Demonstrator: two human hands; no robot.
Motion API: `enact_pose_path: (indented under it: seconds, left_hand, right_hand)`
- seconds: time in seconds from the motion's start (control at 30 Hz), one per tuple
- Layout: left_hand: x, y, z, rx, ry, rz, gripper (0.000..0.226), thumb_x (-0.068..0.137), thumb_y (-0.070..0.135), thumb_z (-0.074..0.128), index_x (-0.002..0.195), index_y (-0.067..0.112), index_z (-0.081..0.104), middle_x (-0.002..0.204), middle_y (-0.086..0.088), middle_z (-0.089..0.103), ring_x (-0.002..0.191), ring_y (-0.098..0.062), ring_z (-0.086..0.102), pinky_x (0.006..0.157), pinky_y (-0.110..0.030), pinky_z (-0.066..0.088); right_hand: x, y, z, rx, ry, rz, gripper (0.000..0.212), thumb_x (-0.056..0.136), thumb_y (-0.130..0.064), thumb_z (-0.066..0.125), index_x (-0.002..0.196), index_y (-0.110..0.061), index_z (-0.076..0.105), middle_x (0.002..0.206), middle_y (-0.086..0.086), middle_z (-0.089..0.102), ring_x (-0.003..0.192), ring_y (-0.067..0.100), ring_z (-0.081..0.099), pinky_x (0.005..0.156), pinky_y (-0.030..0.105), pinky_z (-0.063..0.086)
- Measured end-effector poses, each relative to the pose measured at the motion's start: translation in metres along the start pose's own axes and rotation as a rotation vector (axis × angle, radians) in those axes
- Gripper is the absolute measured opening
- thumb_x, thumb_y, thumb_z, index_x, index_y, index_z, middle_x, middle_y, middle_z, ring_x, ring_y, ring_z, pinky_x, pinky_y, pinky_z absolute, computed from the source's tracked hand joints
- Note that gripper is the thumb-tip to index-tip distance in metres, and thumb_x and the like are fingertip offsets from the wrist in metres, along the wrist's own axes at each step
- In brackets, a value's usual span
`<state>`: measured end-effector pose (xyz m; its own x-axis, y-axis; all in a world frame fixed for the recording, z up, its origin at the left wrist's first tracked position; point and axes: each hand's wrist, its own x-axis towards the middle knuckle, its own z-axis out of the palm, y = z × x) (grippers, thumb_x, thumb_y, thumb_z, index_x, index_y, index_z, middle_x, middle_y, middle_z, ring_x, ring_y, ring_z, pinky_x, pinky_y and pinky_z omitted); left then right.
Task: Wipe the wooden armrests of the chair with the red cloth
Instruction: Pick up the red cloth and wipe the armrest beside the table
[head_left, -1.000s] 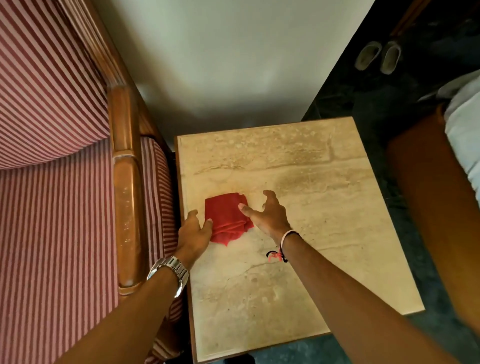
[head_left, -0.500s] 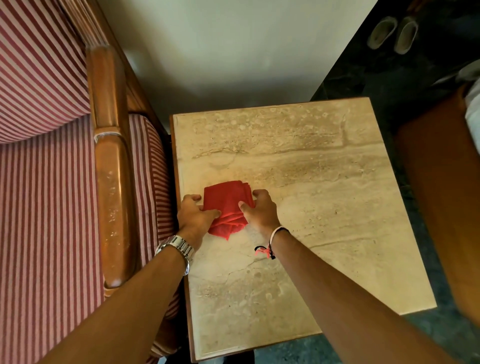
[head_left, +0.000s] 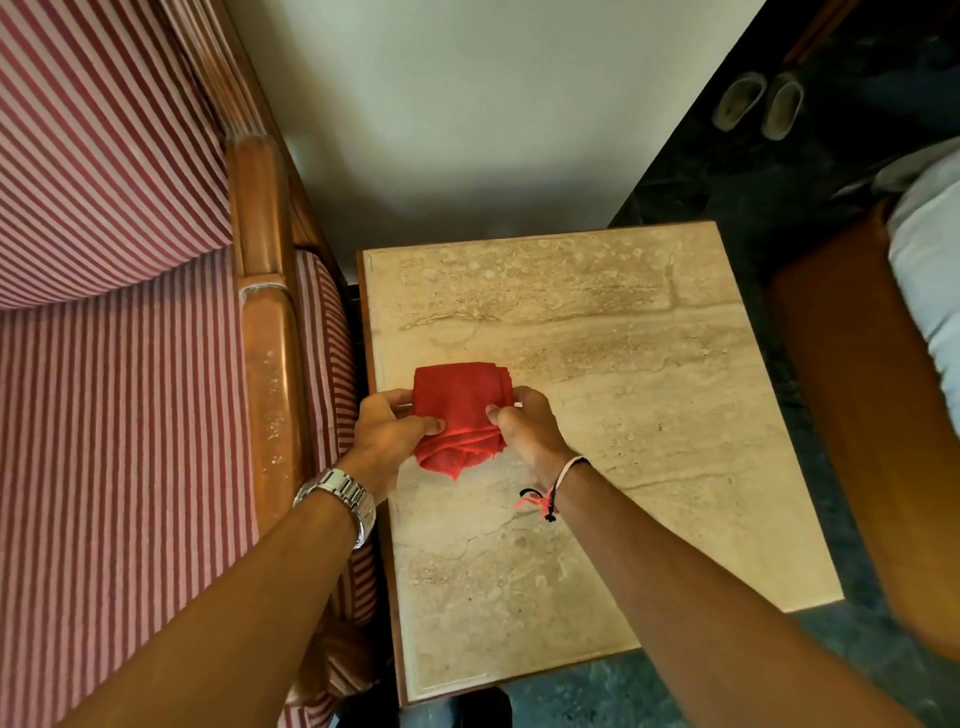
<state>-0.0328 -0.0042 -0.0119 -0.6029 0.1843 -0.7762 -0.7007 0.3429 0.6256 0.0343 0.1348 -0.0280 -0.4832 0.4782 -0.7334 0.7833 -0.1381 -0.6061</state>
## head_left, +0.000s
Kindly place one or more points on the person's right forearm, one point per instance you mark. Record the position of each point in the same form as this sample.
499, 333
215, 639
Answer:
705, 607

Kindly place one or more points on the silver metal wristwatch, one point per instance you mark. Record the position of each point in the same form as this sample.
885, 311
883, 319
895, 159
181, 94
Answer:
346, 495

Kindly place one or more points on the red cloth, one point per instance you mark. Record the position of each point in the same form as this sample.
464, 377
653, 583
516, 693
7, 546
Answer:
459, 416

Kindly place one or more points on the marble top side table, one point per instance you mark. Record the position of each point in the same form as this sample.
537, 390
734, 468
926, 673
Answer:
592, 442

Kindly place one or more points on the person's right hand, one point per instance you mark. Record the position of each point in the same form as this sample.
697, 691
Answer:
531, 433

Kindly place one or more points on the person's right thumb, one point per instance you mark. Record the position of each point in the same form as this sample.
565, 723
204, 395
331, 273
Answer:
502, 422

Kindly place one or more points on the white slipper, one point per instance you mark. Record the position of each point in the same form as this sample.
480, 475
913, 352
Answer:
782, 109
739, 100

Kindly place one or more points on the person's left forearm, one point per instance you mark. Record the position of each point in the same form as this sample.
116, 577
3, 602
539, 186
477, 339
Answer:
247, 607

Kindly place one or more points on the person's left hand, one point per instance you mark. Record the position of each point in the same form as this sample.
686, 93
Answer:
379, 442

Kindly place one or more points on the person's left thumb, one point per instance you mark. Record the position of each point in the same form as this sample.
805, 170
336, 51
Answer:
424, 427

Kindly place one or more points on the red striped wooden sofa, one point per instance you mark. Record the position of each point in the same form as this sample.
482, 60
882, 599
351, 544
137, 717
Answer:
150, 360

